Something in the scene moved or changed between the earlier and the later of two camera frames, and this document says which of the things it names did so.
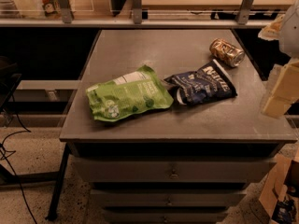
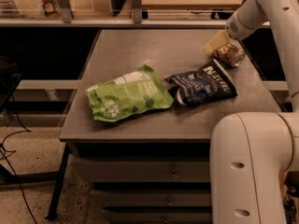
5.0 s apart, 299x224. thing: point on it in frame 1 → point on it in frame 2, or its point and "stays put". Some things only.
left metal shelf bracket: [64, 4] stays put
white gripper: [290, 32] → [234, 28]
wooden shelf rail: [135, 22] stays put
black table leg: [53, 215] stays put
